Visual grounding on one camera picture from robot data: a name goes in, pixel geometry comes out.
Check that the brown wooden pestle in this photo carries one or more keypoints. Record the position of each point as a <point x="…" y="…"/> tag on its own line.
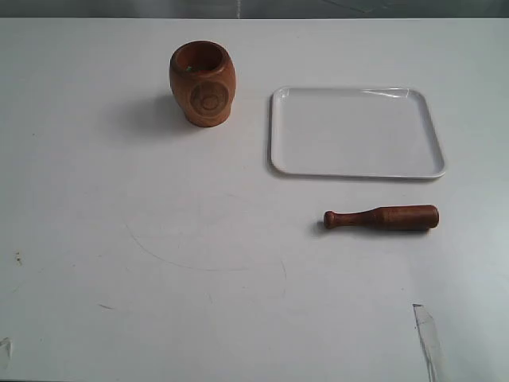
<point x="401" y="218"/>

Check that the wooden cup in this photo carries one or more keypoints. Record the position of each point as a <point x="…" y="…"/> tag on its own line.
<point x="205" y="94"/>

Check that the white rectangular plastic tray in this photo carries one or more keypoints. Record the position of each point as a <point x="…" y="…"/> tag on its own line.
<point x="362" y="133"/>

